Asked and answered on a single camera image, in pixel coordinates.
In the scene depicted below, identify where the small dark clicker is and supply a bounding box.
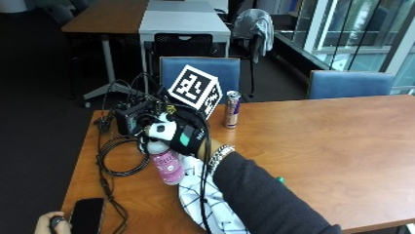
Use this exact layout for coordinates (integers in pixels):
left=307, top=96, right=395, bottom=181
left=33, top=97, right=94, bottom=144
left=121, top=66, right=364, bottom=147
left=48, top=215, right=66, bottom=230

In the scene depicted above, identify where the pink plastic bottle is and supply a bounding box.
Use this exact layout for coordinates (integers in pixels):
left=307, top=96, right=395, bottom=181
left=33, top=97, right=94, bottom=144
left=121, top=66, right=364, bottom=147
left=147, top=146, right=187, bottom=186

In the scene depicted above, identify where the black electronics box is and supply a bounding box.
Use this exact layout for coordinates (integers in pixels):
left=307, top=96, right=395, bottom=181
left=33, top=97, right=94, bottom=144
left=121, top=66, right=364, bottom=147
left=113, top=101, right=162, bottom=137

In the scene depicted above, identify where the black smartphone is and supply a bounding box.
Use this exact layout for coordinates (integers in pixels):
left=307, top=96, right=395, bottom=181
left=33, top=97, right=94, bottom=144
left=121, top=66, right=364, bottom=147
left=67, top=197, right=106, bottom=234

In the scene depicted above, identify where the white marker cube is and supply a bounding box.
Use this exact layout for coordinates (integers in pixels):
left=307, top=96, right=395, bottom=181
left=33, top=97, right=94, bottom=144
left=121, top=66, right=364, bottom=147
left=166, top=63, right=224, bottom=121

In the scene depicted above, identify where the tall drink can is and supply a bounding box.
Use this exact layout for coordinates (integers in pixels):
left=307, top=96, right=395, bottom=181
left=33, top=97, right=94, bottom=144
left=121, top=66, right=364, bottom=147
left=222, top=90, right=242, bottom=130

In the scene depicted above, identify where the blue upholstered chair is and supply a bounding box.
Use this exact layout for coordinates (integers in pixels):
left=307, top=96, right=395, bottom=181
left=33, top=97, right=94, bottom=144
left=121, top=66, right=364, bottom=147
left=306, top=69, right=395, bottom=100
left=158, top=56, right=242, bottom=105

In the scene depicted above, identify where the black mesh chair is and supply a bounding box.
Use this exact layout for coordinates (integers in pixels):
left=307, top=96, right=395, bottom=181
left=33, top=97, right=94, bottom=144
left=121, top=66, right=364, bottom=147
left=151, top=32, right=215, bottom=59

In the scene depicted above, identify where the white checked cloth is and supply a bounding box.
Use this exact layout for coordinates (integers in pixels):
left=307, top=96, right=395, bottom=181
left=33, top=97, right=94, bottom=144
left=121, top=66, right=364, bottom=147
left=177, top=155, right=250, bottom=234

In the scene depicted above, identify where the black chair under jacket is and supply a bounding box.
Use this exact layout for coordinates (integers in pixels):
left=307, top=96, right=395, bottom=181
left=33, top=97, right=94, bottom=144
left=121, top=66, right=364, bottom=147
left=232, top=30, right=266, bottom=100

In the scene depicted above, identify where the white table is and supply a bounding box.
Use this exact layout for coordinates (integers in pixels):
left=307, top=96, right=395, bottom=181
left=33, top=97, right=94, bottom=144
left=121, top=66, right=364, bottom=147
left=145, top=0, right=218, bottom=14
left=137, top=9, right=234, bottom=96

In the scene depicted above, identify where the brown wooden table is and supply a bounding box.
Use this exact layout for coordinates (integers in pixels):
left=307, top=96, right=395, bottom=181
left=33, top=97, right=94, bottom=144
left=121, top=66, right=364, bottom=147
left=59, top=0, right=150, bottom=102

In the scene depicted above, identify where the grey jacket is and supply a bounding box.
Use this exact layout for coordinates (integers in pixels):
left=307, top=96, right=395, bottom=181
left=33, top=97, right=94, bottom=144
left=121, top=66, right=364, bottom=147
left=232, top=8, right=276, bottom=64

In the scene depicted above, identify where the coiled black cable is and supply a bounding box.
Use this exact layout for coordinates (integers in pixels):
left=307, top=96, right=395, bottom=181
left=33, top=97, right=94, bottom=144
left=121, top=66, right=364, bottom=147
left=94, top=136, right=153, bottom=178

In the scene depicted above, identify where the long black cable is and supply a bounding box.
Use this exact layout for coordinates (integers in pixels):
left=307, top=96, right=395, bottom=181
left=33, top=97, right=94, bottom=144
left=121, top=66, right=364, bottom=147
left=91, top=108, right=130, bottom=234

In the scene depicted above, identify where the silver beaded bracelet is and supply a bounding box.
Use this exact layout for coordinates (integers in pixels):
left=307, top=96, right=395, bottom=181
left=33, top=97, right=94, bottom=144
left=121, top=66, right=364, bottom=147
left=206, top=144, right=236, bottom=174

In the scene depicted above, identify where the black glove cable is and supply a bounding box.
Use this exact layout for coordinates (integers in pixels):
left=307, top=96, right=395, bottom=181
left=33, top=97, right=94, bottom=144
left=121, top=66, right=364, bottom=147
left=195, top=110, right=214, bottom=234

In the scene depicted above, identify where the glass window wall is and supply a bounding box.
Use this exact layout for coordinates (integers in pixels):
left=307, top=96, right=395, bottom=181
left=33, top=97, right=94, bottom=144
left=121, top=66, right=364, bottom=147
left=276, top=0, right=415, bottom=96

